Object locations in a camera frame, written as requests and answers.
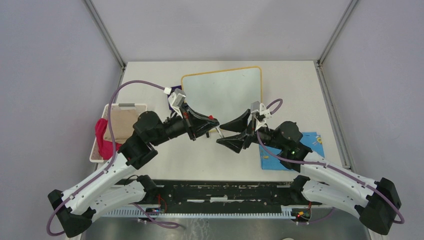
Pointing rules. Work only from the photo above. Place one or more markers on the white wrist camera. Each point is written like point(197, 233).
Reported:
point(259, 111)
point(178, 95)

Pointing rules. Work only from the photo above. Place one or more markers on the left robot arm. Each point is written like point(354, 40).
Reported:
point(81, 205)

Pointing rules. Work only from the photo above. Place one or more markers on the yellow-framed whiteboard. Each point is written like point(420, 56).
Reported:
point(223, 94)

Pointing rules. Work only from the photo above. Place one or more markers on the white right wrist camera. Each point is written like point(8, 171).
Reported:
point(259, 111)

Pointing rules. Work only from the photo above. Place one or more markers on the beige cloth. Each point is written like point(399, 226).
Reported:
point(122, 121)

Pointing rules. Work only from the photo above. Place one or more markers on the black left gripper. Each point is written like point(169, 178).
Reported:
point(202, 122)

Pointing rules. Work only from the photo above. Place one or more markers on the aluminium frame post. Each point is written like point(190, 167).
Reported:
point(337, 31)
point(96, 17)

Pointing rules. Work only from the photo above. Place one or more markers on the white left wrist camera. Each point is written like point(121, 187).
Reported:
point(178, 95)

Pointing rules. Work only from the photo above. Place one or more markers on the white cable duct rail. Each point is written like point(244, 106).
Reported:
point(134, 212)

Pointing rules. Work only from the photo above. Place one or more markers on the pink cloth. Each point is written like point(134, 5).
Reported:
point(105, 147)

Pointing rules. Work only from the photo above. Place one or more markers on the blue patterned cloth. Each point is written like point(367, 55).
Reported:
point(312, 140)

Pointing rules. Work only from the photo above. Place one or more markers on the white plastic basket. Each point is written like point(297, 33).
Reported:
point(140, 108)

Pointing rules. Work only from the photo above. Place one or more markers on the left aluminium frame post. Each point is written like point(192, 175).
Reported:
point(96, 17)

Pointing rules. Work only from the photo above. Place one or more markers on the purple cloth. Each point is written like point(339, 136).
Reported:
point(171, 105)

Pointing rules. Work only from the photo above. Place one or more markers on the red whiteboard marker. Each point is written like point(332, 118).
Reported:
point(220, 132)

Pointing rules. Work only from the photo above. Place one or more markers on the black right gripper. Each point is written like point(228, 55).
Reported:
point(239, 124)

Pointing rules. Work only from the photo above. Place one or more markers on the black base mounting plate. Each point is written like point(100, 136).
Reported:
point(223, 197)

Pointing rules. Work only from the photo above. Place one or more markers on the right aluminium frame post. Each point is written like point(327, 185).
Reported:
point(337, 31)

